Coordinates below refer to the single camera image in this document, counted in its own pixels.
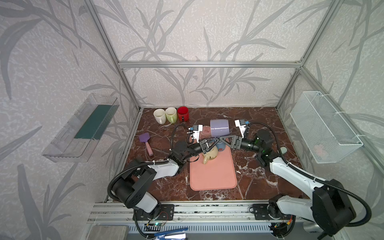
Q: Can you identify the pale green soap bar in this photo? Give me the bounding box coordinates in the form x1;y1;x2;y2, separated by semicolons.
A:
280;147;288;155

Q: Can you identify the clear plastic wall shelf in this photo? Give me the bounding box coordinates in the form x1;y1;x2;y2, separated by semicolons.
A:
42;94;120;163

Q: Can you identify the blue handled tool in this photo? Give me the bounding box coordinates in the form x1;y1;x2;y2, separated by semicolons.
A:
154;228;189;240

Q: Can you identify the pink mug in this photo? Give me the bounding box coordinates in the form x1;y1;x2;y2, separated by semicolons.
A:
200;126;212;139

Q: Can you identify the red mug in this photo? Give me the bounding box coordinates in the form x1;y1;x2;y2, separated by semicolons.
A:
177;106;190;122

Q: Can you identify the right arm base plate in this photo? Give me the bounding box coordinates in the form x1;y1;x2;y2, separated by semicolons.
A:
250;204;271;220

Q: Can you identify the white mug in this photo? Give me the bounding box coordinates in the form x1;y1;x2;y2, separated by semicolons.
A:
153;109;167;125

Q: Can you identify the purple spatula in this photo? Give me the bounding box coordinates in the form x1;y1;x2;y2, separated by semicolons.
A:
139;133;154;157

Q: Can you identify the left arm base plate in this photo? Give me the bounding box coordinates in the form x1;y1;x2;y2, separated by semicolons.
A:
135;204;175;221

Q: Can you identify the blue mug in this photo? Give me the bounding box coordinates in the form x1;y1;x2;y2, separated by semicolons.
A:
216;141;226;152

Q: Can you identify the white wire basket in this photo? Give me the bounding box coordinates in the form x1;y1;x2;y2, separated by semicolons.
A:
290;91;364;164

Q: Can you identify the lavender mug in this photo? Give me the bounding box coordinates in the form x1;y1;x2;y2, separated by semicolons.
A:
210;119;230;137

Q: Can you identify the pink plastic tray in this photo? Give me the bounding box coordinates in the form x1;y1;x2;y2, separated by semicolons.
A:
190;148;237;191

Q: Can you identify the light green mug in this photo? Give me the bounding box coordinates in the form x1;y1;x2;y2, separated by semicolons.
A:
165;107;178;124

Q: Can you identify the beige teapot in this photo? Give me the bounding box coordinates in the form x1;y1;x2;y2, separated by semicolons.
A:
203;146;219;165

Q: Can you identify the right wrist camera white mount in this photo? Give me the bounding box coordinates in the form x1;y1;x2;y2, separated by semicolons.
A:
235;120;250;139

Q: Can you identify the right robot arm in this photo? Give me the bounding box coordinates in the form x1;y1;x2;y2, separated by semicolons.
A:
219;129;372;240

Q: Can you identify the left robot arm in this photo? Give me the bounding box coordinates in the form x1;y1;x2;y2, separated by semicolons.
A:
107;138;219;217

